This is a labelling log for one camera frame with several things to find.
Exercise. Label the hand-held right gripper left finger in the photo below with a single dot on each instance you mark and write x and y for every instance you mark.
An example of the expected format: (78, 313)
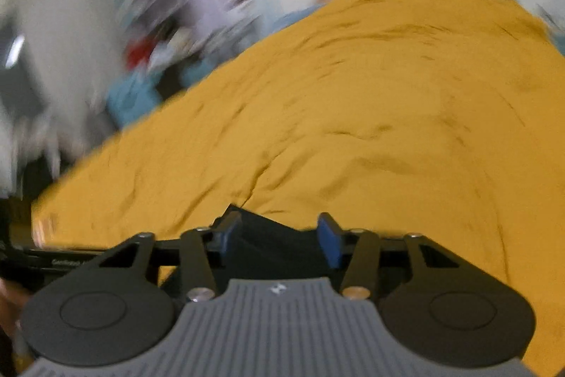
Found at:
(227, 235)

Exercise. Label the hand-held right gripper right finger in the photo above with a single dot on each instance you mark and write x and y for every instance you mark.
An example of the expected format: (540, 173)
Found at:
(330, 240)

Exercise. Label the black pants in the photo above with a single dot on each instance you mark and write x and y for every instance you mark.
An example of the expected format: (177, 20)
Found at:
(273, 244)

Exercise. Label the yellow quilted blanket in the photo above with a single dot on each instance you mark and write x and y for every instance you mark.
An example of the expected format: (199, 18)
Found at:
(353, 116)

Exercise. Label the blue and white desk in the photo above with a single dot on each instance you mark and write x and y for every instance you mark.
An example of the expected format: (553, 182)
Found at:
(137, 98)

